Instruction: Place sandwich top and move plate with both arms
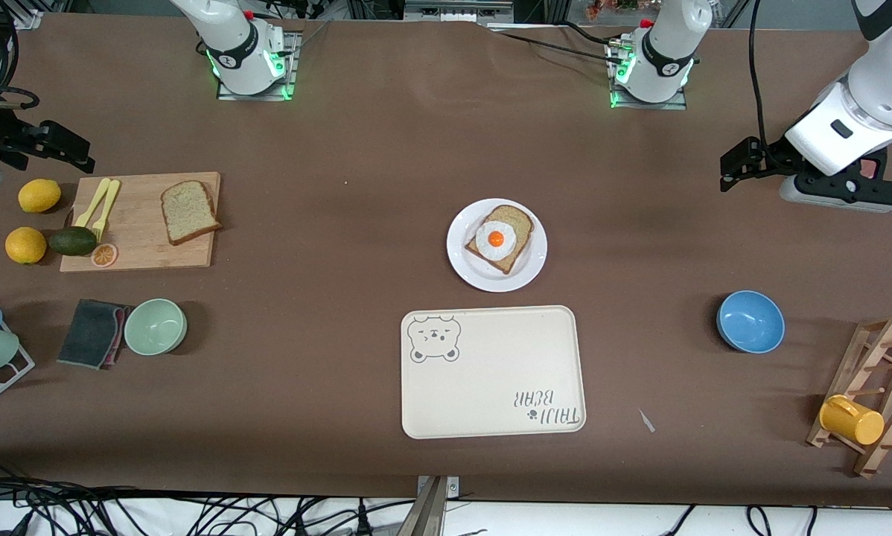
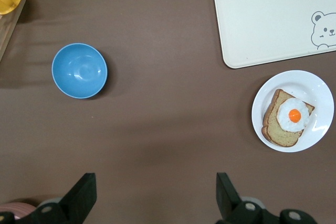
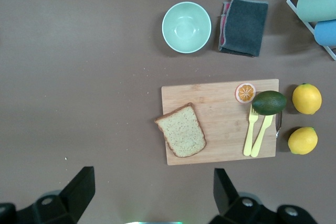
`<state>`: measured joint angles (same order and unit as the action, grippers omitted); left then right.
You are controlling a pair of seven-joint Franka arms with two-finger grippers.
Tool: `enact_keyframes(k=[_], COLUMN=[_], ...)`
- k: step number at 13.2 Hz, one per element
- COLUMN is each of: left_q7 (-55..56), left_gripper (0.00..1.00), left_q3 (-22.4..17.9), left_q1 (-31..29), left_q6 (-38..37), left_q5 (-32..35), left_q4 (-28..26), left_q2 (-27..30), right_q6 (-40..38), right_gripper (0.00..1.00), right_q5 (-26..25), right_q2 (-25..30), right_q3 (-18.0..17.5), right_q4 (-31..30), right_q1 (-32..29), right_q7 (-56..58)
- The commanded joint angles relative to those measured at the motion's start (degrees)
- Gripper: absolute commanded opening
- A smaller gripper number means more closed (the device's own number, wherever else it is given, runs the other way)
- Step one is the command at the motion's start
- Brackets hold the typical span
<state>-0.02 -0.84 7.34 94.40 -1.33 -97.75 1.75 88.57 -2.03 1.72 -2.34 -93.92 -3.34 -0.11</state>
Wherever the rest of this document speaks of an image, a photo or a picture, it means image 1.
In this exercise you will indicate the cream bear print tray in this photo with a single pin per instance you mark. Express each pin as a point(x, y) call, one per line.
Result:
point(491, 380)

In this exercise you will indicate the blue bowl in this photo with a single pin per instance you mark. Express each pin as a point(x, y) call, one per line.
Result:
point(751, 321)

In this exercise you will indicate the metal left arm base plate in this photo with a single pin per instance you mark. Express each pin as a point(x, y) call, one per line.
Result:
point(639, 106)

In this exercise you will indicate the wooden mug rack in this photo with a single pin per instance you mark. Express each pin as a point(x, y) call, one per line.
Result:
point(874, 339)

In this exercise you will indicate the dark green avocado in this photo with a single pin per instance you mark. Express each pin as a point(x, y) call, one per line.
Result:
point(72, 241)

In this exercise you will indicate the grey tape scrap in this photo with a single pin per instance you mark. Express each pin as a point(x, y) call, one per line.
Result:
point(646, 420)

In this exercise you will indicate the whole bread slice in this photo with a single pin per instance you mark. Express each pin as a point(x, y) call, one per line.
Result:
point(189, 212)

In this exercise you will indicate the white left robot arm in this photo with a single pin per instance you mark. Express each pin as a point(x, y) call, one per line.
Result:
point(662, 45)

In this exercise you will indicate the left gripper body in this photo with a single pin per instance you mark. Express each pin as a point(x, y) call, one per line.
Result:
point(772, 158)

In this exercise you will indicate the orange fruit slice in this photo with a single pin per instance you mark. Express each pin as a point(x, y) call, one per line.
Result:
point(104, 255)

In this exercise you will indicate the yellow lemon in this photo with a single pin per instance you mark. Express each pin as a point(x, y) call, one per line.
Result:
point(39, 196)
point(25, 246)

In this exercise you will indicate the metal table edge bracket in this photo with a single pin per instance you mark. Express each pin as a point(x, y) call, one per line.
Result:
point(432, 514)

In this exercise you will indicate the yellow plastic fork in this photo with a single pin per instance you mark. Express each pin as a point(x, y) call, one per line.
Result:
point(106, 208)

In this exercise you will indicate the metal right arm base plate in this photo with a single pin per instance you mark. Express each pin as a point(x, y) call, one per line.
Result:
point(230, 94)

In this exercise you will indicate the yellow plastic knife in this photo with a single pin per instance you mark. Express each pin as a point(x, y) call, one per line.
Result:
point(93, 205)

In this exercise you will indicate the fried egg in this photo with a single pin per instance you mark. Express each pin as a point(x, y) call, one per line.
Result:
point(496, 240)

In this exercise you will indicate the bread slice under egg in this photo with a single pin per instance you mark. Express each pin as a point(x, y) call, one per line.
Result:
point(524, 223)

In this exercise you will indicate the yellow mug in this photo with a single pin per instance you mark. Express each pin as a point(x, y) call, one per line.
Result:
point(852, 420)

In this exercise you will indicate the pale green bowl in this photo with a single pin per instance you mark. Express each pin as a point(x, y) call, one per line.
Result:
point(155, 326)

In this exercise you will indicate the grey folded cloth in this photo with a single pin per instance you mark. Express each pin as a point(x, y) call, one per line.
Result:
point(88, 333)

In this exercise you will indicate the white round plate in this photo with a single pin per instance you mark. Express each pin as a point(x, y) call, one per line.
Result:
point(461, 257)

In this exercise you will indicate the wooden cutting board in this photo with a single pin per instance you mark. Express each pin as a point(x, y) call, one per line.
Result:
point(141, 253)

